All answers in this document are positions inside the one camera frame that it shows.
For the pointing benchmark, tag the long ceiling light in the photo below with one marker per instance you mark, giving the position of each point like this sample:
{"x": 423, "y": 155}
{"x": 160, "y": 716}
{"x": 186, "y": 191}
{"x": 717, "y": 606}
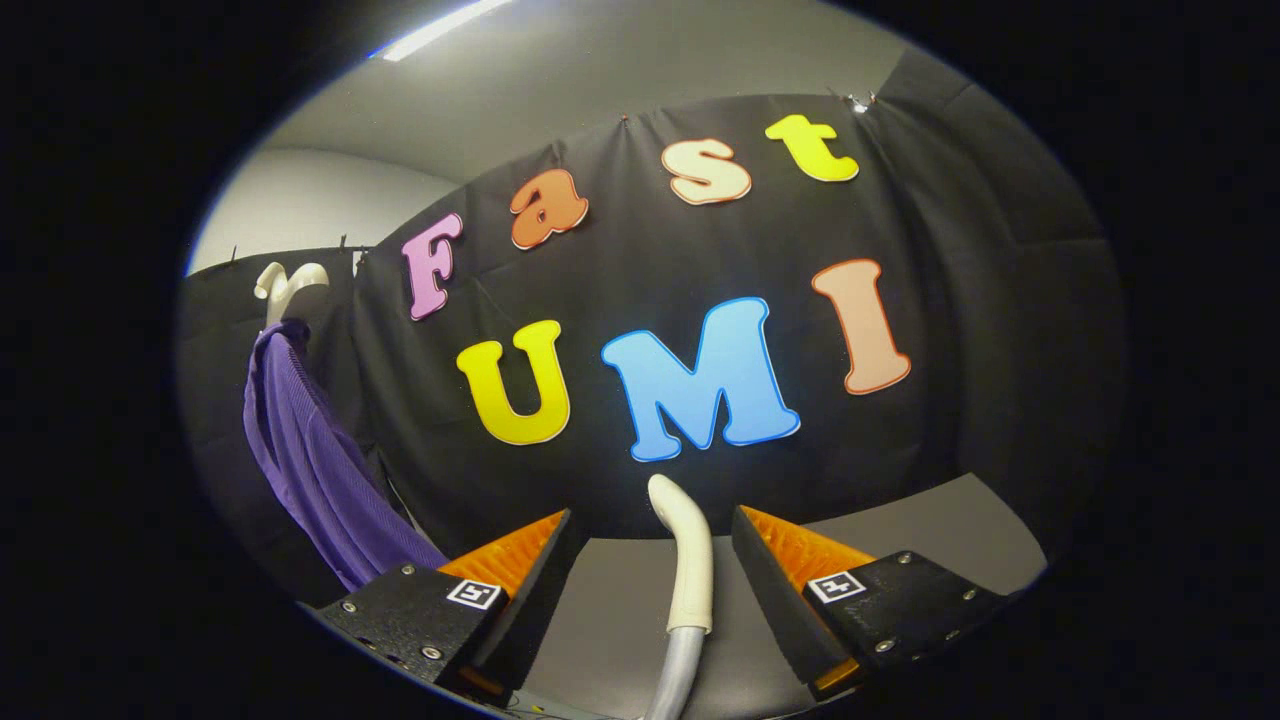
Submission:
{"x": 440, "y": 30}

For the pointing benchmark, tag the grey cabinet with dark top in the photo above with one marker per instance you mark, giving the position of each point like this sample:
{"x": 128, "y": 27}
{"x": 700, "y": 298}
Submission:
{"x": 930, "y": 540}

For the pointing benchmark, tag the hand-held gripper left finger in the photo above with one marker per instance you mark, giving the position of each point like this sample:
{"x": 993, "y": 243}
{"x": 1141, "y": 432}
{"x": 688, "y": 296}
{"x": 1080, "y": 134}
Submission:
{"x": 530, "y": 600}

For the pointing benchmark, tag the white garment steamer head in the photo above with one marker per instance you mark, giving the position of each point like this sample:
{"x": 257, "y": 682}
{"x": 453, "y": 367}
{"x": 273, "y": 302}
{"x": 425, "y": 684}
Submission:
{"x": 690, "y": 560}

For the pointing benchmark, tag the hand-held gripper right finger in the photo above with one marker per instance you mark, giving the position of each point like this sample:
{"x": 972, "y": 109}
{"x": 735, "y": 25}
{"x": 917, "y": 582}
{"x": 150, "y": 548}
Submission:
{"x": 775, "y": 590}

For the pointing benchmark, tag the white clothes hanger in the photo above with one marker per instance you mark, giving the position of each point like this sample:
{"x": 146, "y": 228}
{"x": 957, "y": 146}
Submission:
{"x": 290, "y": 290}

